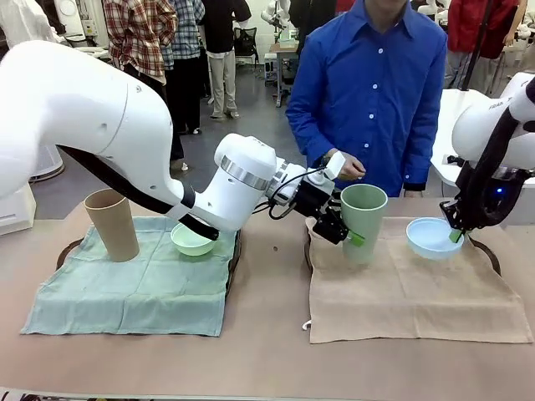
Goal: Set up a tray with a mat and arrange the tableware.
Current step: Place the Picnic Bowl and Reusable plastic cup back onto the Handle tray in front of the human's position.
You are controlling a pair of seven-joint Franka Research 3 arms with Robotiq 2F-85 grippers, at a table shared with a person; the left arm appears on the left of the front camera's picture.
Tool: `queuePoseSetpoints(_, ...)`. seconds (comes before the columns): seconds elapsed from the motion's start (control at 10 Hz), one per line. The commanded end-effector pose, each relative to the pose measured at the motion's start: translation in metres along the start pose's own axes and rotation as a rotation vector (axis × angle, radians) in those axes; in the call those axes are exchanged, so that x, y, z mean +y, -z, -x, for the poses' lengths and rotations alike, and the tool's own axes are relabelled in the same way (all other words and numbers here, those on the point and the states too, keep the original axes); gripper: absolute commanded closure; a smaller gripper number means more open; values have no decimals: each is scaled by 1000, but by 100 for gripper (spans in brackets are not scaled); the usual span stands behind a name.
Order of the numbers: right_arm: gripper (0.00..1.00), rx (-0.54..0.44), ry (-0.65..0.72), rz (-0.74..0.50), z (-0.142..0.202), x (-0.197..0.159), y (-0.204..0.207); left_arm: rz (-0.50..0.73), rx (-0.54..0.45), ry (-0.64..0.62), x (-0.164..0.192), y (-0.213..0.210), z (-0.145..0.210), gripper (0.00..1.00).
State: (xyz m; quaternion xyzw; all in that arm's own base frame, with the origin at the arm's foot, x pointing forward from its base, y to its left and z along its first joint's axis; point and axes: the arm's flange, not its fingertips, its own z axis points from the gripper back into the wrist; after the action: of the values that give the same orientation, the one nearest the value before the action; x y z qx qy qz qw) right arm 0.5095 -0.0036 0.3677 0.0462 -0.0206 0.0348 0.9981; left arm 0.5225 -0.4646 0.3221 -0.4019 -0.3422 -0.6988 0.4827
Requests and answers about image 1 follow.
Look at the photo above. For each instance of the black office chair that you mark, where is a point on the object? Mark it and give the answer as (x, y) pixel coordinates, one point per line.
(246, 42)

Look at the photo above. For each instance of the pale blue bowl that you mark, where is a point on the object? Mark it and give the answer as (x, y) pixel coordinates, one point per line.
(430, 238)

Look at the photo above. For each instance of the figure in black top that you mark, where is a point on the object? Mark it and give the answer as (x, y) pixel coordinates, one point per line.
(221, 75)

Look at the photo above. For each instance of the background work table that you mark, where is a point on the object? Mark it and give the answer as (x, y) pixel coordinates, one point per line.
(284, 52)

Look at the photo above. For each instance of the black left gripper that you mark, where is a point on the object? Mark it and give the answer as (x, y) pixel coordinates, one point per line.
(313, 200)

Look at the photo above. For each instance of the person in white shirt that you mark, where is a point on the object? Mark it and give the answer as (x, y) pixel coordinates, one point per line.
(21, 16)

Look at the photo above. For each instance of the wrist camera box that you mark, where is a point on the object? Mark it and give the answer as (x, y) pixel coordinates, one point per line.
(335, 165)
(453, 159)

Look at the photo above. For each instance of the tall light green cup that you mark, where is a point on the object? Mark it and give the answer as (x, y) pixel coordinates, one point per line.
(368, 217)

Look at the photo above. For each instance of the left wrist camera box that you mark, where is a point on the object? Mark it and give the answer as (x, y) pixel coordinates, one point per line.
(335, 165)

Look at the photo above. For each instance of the dark brown plastic tray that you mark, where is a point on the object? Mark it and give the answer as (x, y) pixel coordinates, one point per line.
(236, 255)
(496, 263)

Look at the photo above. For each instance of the light green bowl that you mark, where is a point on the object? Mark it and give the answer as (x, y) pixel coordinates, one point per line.
(190, 246)

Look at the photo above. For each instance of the beige cloth mat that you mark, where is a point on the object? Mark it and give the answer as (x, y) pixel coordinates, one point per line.
(418, 301)

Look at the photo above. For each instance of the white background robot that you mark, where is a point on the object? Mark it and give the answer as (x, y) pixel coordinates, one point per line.
(281, 6)

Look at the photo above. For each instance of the person in red plaid shirt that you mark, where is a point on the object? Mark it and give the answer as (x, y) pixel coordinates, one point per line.
(138, 37)

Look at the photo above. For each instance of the thin black pole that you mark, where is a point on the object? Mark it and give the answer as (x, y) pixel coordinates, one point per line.
(477, 46)

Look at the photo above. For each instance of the person's right hand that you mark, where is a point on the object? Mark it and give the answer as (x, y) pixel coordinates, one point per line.
(353, 170)

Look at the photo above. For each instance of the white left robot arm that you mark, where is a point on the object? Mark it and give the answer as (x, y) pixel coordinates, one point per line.
(83, 104)

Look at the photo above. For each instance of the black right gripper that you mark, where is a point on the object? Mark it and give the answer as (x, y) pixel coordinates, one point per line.
(499, 196)

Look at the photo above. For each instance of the person's left hand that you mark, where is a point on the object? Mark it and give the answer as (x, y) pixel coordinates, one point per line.
(413, 194)

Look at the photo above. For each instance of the tall beige cup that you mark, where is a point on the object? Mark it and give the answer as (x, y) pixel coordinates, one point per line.
(113, 234)

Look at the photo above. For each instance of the person in red jacket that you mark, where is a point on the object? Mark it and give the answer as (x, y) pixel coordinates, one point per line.
(472, 25)

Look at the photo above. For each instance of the green cloth mat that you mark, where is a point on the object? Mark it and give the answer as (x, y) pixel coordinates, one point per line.
(125, 292)

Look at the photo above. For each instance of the person in blue checked shirt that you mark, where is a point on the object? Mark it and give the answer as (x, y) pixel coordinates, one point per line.
(186, 33)

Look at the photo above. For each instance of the person's right forearm blue sleeve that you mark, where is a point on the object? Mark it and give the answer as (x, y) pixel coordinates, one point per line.
(309, 140)

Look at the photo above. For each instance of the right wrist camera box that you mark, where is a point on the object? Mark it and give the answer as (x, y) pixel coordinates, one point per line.
(453, 159)

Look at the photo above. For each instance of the person's left forearm blue sleeve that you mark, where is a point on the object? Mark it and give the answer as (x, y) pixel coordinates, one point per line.
(418, 167)

